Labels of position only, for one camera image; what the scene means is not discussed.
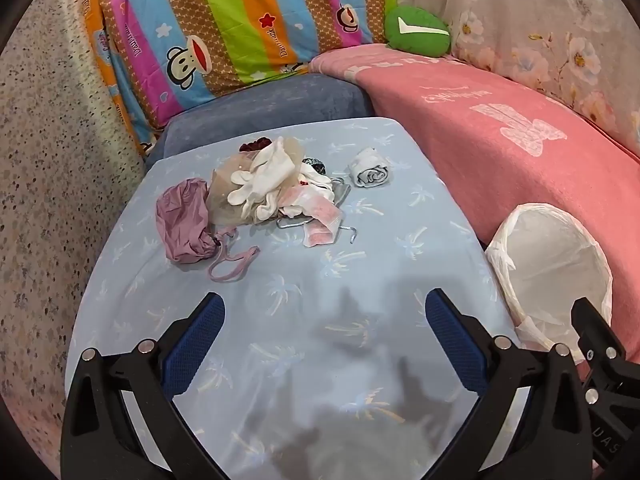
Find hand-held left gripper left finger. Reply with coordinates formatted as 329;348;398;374
60;291;227;480

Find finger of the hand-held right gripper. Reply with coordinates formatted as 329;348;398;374
571;297;628;391

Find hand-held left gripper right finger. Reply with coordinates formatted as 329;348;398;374
424;287;607;480

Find white plastic trash bag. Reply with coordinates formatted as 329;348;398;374
485;202;615;366

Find mauve drawstring bag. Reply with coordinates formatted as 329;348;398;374
155;178;262;282

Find white gloves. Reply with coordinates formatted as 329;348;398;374
227;136;301;223

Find white sock with red thread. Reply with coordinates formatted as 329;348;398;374
295;162;334;206

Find grey white cloth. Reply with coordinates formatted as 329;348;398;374
347;147;394;190

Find light blue palm print cloth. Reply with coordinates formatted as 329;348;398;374
64;116;531;480

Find pink blanket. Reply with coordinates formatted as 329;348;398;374
309;42;640;306

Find blue velvet cushion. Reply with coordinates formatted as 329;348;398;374
145;72;376;171

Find colourful monkey print pillow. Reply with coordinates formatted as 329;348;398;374
70;0;401;156

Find green cushion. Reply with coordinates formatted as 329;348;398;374
384;5;453;57

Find floral beige pillow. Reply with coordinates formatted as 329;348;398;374
395;0;640;156

